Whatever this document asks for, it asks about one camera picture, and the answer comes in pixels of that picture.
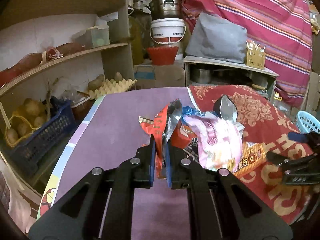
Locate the orange biscuit wrapper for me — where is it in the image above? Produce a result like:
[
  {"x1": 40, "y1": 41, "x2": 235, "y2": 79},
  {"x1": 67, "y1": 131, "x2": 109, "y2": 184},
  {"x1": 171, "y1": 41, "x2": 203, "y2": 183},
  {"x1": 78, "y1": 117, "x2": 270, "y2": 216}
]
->
[{"x1": 233, "y1": 142, "x2": 266, "y2": 178}]

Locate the pink white snack bag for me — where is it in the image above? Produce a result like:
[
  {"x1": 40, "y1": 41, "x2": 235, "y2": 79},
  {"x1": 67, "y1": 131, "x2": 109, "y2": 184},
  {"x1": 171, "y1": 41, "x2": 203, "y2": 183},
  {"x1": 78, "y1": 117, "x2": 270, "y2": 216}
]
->
[{"x1": 183, "y1": 113, "x2": 242, "y2": 172}]

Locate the black white patterned packet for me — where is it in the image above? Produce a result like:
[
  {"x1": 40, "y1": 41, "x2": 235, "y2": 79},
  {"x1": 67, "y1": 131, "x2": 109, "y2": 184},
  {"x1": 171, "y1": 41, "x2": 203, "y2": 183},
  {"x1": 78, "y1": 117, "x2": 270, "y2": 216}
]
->
[{"x1": 183, "y1": 137, "x2": 199, "y2": 163}]

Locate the black silver foil bag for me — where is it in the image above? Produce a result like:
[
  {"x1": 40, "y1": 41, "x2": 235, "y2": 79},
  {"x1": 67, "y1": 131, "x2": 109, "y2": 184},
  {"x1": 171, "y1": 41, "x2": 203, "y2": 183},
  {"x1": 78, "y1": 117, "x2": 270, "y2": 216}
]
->
[{"x1": 213, "y1": 95, "x2": 238, "y2": 122}]

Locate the red silver foil wrapper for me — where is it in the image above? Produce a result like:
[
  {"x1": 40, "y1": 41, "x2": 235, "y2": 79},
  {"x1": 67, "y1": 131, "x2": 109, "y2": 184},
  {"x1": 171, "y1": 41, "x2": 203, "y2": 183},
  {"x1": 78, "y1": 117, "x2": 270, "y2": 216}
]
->
[{"x1": 138, "y1": 99, "x2": 196, "y2": 178}]

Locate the blue plastic bag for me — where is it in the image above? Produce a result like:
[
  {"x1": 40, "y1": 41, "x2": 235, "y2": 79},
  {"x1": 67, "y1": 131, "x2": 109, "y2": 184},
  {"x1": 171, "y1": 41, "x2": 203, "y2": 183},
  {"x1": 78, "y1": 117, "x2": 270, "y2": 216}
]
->
[{"x1": 182, "y1": 106, "x2": 201, "y2": 116}]

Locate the light blue plastic basket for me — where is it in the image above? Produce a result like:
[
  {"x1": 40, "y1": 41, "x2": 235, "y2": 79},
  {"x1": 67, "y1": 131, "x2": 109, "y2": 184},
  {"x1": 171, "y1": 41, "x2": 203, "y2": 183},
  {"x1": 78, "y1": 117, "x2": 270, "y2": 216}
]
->
[{"x1": 296, "y1": 111, "x2": 320, "y2": 134}]

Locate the red gold patterned towel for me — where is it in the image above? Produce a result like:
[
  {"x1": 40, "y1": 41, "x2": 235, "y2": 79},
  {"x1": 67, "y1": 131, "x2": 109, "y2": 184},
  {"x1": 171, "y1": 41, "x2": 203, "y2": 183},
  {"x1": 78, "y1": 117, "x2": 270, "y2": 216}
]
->
[{"x1": 189, "y1": 85, "x2": 312, "y2": 224}]

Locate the clear yellow label bottle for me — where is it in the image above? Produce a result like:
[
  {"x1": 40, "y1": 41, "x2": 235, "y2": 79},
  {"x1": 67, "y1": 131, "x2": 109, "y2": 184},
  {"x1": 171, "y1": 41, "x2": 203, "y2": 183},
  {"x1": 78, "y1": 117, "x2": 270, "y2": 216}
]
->
[{"x1": 273, "y1": 92, "x2": 290, "y2": 112}]

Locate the purple table mat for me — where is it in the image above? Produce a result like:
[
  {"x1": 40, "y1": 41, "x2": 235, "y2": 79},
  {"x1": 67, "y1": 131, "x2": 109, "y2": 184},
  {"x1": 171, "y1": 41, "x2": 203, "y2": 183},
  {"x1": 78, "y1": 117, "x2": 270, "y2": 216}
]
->
[{"x1": 38, "y1": 87, "x2": 193, "y2": 239}]

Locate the yellow chopstick holder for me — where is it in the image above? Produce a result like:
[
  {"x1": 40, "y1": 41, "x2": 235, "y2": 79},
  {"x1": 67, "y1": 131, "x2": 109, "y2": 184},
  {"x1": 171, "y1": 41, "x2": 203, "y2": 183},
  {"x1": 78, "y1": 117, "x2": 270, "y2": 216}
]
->
[{"x1": 245, "y1": 40, "x2": 266, "y2": 69}]

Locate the dark blue plastic crate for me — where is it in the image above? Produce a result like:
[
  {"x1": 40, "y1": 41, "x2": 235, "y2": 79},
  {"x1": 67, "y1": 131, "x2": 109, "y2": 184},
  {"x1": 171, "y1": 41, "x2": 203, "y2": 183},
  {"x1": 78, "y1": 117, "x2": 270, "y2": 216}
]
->
[{"x1": 10, "y1": 96, "x2": 76, "y2": 177}]

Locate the steel pot in shelf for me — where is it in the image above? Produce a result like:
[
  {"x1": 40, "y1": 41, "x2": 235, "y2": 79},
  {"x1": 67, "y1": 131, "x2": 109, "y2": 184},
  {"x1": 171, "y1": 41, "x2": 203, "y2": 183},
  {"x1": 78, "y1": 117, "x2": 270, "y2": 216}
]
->
[{"x1": 190, "y1": 68, "x2": 212, "y2": 84}]

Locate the yellow net potato bag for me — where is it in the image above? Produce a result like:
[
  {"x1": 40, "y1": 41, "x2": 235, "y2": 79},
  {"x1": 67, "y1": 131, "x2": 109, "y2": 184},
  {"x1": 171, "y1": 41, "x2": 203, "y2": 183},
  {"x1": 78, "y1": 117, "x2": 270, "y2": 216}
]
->
[{"x1": 4, "y1": 98, "x2": 47, "y2": 148}]

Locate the grey low shelf unit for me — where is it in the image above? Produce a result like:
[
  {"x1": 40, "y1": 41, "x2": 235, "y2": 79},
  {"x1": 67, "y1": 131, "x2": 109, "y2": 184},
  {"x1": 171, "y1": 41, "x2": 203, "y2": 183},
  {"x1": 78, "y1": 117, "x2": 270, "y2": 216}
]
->
[{"x1": 183, "y1": 56, "x2": 279, "y2": 102}]

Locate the yellow egg tray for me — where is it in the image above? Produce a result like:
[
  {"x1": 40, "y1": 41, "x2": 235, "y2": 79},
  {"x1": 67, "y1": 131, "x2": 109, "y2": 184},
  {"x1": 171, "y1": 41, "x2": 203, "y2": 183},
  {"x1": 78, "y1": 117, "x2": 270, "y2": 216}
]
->
[{"x1": 88, "y1": 79, "x2": 137, "y2": 100}]

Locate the striped pink red curtain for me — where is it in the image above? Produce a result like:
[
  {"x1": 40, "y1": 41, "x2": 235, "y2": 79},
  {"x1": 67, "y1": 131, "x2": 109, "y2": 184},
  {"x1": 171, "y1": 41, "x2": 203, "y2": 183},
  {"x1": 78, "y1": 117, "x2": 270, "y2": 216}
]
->
[{"x1": 183, "y1": 0, "x2": 312, "y2": 107}]

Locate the cardboard box blue label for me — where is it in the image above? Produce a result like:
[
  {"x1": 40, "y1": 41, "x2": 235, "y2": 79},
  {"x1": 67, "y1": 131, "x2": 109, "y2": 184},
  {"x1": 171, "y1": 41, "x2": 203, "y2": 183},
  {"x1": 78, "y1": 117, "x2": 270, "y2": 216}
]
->
[{"x1": 134, "y1": 65, "x2": 156, "y2": 80}]

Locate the red plastic basket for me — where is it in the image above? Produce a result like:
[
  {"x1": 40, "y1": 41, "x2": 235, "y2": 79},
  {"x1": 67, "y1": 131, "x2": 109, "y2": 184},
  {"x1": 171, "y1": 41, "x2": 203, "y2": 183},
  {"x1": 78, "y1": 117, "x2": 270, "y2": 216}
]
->
[{"x1": 146, "y1": 46, "x2": 179, "y2": 66}]

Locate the clear plastic storage box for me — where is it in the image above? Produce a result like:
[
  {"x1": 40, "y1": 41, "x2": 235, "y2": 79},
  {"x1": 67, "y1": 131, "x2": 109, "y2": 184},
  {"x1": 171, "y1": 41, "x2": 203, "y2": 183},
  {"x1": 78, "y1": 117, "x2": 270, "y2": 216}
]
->
[{"x1": 71, "y1": 24, "x2": 110, "y2": 49}]

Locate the white red plastic bucket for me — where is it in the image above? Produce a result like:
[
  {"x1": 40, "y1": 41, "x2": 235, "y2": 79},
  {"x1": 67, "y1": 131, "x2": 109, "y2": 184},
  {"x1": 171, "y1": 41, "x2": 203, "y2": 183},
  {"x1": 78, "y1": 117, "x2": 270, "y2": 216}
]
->
[{"x1": 149, "y1": 18, "x2": 186, "y2": 45}]

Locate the yellow oil jug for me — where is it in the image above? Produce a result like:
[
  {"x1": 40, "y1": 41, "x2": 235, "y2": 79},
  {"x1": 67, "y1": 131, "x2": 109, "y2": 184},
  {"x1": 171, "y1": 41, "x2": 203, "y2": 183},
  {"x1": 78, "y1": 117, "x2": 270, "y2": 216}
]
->
[{"x1": 128, "y1": 8, "x2": 144, "y2": 65}]

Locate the steel cooking pot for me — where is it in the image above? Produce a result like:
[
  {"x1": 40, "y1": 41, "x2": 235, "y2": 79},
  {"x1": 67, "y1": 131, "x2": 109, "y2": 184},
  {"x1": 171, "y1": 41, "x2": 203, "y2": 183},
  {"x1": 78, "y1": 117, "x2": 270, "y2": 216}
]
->
[{"x1": 149, "y1": 0, "x2": 183, "y2": 21}]

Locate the wooden handled pan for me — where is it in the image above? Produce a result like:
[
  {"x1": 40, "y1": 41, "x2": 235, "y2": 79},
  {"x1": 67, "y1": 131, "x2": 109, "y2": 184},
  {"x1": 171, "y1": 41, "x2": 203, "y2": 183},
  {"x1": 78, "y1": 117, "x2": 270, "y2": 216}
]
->
[{"x1": 252, "y1": 84, "x2": 267, "y2": 93}]

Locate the wooden wall shelf unit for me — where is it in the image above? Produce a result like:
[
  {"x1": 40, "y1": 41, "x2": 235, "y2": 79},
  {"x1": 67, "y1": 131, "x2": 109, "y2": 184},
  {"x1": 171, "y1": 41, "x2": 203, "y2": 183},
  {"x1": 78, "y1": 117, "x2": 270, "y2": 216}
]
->
[{"x1": 1, "y1": 0, "x2": 135, "y2": 196}]

